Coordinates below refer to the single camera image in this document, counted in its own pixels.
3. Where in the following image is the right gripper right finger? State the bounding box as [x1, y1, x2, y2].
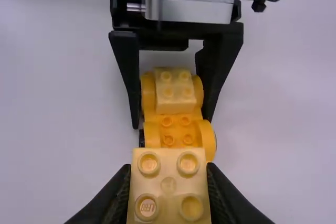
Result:
[207, 162, 279, 224]

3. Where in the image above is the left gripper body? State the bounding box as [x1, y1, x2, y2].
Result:
[109, 0, 243, 51]

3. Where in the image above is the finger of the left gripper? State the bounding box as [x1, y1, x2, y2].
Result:
[109, 31, 145, 130]
[194, 23, 245, 122]

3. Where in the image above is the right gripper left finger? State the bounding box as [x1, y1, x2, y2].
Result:
[62, 164, 132, 224]

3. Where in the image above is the yellow toy brick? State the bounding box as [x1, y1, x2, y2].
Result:
[125, 147, 214, 224]

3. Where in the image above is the yellow toy car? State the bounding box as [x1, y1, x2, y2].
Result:
[139, 66, 218, 163]

